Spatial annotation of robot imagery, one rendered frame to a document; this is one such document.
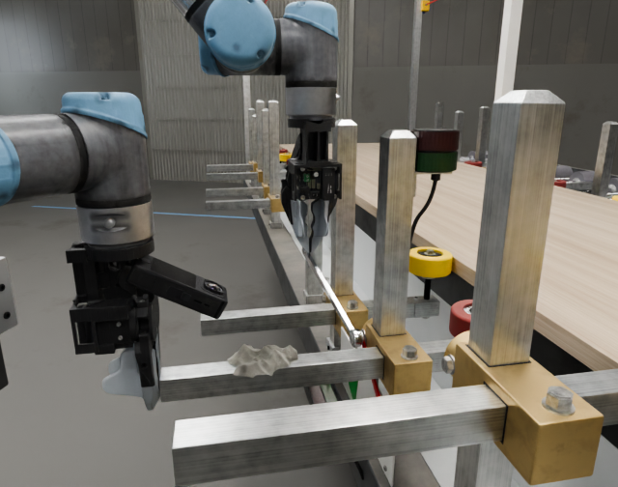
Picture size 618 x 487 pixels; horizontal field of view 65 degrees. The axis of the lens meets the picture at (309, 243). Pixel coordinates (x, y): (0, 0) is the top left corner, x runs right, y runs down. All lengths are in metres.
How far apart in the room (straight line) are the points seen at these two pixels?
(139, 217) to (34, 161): 0.12
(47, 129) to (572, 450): 0.48
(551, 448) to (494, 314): 0.10
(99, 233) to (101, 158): 0.08
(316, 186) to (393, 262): 0.17
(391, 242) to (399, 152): 0.11
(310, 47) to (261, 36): 0.16
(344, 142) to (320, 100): 0.15
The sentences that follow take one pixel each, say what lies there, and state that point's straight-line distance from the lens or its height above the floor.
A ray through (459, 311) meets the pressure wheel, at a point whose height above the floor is 0.91.
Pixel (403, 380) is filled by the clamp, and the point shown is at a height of 0.85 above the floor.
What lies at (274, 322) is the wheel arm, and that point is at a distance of 0.86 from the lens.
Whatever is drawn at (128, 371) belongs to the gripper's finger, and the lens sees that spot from 0.60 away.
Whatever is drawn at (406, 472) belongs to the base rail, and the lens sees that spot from 0.72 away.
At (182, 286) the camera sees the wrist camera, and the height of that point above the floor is 0.98.
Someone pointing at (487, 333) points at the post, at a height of 0.99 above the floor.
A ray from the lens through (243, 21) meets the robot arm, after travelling 0.56.
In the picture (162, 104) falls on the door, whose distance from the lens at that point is 7.76.
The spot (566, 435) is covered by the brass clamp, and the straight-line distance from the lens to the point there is 0.39.
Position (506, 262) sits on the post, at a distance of 0.39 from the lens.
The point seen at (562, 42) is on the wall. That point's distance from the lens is 7.03.
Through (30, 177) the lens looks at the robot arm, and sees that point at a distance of 0.47.
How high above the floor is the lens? 1.17
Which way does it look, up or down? 16 degrees down
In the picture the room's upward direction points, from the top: straight up
